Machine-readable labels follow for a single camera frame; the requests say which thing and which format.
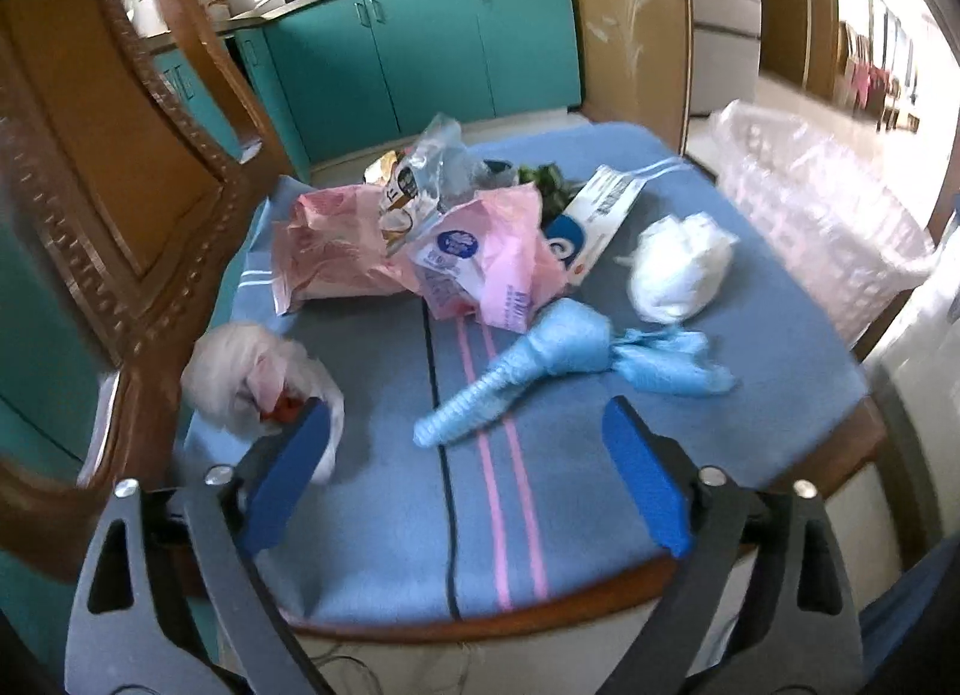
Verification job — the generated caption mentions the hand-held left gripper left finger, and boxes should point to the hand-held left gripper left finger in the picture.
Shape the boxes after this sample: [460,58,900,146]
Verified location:
[66,401,335,695]

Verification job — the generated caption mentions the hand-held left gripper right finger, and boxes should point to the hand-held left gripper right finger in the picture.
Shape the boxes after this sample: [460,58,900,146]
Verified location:
[600,395,863,695]

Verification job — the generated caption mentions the blue plastic bag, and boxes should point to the blue plastic bag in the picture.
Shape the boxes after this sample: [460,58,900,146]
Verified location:
[611,327,740,396]
[412,301,616,449]

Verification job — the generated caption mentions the white bag with red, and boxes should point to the white bag with red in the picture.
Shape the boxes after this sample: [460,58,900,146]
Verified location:
[180,322,346,484]

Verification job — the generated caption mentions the white plastic bag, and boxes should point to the white plastic bag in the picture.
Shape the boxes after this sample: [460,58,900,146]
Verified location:
[615,211,740,325]

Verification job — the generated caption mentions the large pink plastic bag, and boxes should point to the large pink plastic bag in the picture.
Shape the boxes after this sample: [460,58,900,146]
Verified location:
[270,186,421,316]

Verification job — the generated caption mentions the pink wrapper with blue label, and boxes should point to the pink wrapper with blue label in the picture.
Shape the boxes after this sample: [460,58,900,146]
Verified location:
[405,185,571,332]

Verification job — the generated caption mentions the white and blue packet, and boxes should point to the white and blue packet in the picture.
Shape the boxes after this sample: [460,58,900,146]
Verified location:
[544,165,650,287]

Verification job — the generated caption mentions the yellow snack packet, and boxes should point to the yellow snack packet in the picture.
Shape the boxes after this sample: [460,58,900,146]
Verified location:
[364,149,443,246]

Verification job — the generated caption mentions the white basket with plastic liner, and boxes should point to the white basket with plastic liner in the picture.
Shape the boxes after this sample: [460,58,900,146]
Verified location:
[709,99,938,347]

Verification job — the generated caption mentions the green vegetable leaves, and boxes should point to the green vegetable leaves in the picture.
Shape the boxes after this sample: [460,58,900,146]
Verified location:
[517,163,575,216]

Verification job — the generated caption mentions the clear plastic bag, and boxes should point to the clear plastic bag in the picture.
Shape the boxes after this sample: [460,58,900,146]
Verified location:
[409,114,518,209]

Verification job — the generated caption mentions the blue striped cloth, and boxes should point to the blue striped cloth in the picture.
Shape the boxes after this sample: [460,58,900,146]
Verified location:
[184,121,871,625]

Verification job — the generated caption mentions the wooden table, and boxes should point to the wooden table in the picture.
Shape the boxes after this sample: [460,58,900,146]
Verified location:
[255,395,890,647]

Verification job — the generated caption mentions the person's blue clothing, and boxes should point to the person's blue clothing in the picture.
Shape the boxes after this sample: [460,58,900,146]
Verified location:
[859,552,960,673]

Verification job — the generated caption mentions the carved wooden chair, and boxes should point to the carved wooden chair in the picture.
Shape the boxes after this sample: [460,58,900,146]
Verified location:
[0,0,293,576]

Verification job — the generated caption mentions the teal kitchen cabinets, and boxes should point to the teal kitchen cabinets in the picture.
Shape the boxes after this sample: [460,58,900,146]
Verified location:
[150,0,586,179]

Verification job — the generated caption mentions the wooden door panel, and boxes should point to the wooden door panel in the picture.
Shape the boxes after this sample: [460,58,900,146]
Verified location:
[570,0,691,157]

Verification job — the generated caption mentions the pink hanging clothes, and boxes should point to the pink hanging clothes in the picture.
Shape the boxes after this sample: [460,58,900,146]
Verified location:
[836,13,923,134]

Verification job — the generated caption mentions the silver refrigerator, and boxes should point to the silver refrigerator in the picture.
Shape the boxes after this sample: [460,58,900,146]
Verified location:
[686,0,762,119]

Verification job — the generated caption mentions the thin cable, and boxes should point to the thin cable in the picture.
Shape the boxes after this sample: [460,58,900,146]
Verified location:
[315,646,481,695]

